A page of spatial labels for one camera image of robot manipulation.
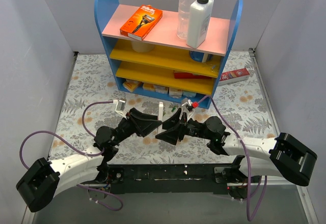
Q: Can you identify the purple cable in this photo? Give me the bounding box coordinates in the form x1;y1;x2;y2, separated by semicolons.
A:
197;95;268;222
19;100;124;211

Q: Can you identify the white remote control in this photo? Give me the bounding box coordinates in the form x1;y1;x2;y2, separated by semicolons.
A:
157;102;164;134

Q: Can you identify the red toothpaste box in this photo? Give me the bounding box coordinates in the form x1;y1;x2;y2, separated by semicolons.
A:
218;68;250;86

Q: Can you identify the clear plastic water bottle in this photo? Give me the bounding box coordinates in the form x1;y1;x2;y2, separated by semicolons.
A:
177;0;195;40

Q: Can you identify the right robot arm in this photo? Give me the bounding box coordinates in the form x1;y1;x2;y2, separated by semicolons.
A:
156;109;317;186

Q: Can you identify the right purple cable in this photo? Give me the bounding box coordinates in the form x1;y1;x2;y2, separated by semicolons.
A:
197;95;268;222

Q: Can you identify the red flat box on shelf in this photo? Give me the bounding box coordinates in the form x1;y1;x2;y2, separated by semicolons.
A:
174;71;211;79

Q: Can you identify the blue shelf with coloured boards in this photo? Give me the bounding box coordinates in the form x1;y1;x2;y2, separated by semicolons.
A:
94;0;243;109

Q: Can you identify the blue and white tub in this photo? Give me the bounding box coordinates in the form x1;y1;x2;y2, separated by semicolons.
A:
189;51;213;63

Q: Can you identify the orange razor box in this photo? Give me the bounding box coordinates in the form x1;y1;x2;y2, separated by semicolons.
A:
120;5;163;41

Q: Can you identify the white orange small box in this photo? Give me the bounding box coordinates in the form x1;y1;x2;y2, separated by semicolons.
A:
169;88;183;98

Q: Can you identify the floral table mat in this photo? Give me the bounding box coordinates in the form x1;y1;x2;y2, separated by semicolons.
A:
49;51;278;164

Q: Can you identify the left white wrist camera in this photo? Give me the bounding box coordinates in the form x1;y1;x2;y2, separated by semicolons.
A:
114;98;126;118

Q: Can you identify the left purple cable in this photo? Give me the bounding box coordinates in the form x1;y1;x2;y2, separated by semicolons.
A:
19;100;124;211

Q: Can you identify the white bottle with black cap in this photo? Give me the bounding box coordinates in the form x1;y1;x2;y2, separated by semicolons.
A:
186;0;214;48

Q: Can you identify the cream cylindrical container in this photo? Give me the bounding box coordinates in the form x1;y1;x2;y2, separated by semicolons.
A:
131;41;155;53

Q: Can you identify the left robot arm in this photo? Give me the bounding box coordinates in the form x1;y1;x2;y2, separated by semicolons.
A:
16;108;162;212

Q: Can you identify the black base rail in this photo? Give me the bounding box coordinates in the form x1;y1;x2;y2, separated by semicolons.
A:
108;163;247;194

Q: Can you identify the white blue small box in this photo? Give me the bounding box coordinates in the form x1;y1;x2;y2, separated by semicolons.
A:
183;90;197;98

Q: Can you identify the yellow and white small box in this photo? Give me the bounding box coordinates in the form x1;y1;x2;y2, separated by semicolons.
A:
123;80;142;93

